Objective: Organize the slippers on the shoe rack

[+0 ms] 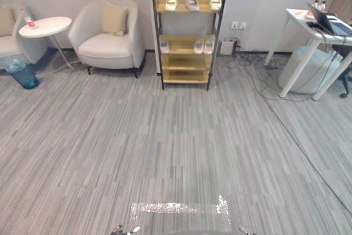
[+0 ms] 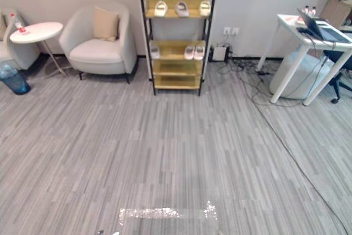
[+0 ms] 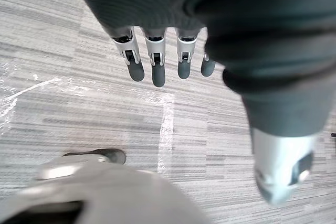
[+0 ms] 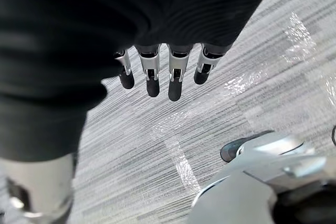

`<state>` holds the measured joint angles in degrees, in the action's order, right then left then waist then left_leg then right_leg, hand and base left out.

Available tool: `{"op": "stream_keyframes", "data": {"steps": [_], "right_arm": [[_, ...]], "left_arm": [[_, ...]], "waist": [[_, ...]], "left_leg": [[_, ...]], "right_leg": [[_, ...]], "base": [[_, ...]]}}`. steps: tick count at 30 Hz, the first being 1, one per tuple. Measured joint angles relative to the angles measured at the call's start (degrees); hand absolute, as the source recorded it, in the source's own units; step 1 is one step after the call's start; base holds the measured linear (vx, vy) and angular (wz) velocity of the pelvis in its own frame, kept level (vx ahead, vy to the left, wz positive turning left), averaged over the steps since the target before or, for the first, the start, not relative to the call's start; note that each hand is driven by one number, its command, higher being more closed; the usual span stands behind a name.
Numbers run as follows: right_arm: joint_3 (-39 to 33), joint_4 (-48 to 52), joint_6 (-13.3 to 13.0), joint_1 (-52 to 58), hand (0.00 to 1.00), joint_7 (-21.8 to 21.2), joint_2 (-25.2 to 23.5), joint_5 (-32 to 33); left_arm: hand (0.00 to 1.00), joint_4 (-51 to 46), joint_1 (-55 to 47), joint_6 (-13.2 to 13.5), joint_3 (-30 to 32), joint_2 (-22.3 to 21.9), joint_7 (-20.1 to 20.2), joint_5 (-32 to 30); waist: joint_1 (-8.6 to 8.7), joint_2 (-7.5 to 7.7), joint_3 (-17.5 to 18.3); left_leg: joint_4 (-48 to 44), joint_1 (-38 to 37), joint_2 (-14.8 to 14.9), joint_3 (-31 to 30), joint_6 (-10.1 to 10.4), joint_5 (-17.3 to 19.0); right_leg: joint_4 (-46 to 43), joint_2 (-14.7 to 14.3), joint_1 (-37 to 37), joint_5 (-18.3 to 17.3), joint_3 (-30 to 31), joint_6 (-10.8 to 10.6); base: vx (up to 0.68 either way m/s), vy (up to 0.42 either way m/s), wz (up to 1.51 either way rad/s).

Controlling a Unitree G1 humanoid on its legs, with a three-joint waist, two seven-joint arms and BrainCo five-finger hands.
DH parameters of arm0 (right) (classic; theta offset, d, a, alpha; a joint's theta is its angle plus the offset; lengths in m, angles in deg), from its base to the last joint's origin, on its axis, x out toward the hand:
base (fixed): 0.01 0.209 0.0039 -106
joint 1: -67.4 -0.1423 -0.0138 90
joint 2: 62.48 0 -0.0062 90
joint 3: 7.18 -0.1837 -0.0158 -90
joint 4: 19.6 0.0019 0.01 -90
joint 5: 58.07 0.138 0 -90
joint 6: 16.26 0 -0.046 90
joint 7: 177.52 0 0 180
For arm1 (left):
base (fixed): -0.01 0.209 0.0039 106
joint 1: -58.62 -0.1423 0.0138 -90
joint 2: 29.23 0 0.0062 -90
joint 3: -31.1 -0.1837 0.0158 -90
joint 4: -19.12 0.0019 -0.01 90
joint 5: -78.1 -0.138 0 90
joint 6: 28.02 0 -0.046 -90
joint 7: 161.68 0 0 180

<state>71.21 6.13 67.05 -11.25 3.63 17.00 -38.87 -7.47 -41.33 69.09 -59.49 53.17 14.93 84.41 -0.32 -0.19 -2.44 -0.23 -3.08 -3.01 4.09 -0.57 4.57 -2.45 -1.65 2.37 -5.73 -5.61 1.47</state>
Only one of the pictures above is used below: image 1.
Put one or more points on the small pink bottles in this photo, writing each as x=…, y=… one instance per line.
x=319, y=4

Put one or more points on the blue waste bin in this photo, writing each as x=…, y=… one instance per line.
x=26, y=78

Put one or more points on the pale blue round pouf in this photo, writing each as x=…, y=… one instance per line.
x=302, y=72

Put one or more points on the beige square cushion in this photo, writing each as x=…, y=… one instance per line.
x=114, y=19
x=6, y=21

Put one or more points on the white box on floor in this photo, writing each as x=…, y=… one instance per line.
x=227, y=48

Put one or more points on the white desk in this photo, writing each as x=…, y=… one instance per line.
x=298, y=23

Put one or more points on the white plastic package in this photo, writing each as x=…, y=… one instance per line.
x=25, y=13

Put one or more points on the dark open laptop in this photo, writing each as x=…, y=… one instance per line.
x=327, y=21

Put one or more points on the white tub armchair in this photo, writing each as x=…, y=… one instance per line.
x=107, y=48
x=11, y=46

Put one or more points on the black frame wooden shoe rack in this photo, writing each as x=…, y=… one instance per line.
x=184, y=45

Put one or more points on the orange paper sheet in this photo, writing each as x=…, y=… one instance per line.
x=298, y=13

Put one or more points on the small red box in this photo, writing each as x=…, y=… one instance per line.
x=33, y=25

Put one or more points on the brown cardboard box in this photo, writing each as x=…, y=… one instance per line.
x=341, y=5

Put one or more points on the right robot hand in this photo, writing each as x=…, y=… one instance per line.
x=242, y=230

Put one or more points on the pale pink slipper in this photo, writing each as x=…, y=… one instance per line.
x=209, y=47
x=199, y=47
x=164, y=46

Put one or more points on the white round side table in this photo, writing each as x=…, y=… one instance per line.
x=45, y=26

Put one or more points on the clear plastic bin liner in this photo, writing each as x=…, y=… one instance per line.
x=15, y=65

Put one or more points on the grey foam slipper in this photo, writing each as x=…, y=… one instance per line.
x=192, y=3

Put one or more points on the white wall socket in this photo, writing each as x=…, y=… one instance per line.
x=235, y=25
x=243, y=25

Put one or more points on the black office chair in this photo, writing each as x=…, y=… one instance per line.
x=345, y=64

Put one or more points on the cream yellow foam slipper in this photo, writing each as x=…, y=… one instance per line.
x=215, y=2
x=171, y=2

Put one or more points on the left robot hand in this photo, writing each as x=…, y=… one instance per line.
x=121, y=230

